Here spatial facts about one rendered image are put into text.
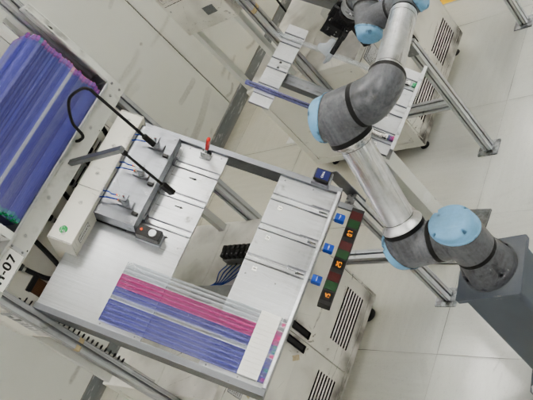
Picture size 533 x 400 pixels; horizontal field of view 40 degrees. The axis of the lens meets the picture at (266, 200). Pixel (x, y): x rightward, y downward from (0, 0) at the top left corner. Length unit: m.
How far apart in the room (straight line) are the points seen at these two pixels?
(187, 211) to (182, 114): 2.21
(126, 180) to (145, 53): 2.17
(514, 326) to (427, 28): 1.72
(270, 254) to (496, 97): 1.54
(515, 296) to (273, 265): 0.69
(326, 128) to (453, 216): 0.39
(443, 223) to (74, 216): 1.07
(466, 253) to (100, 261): 1.06
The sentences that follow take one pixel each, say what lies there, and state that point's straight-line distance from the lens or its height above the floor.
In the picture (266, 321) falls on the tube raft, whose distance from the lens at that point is 2.13.
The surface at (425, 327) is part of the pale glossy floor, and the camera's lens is 2.82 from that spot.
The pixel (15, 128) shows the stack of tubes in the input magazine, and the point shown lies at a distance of 2.19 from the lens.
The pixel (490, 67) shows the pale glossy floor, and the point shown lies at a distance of 3.56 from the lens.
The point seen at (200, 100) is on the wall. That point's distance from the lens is 4.57.
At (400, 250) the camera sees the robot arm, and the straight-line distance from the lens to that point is 1.96.
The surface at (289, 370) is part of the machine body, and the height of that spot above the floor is 0.36.
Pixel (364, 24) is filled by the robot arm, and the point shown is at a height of 1.10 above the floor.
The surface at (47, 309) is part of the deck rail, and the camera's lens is 2.22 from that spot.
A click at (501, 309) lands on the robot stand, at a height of 0.47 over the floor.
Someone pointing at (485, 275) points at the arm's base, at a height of 0.61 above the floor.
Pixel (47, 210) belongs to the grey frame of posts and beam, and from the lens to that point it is 2.23.
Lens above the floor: 2.07
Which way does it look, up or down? 32 degrees down
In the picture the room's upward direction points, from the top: 48 degrees counter-clockwise
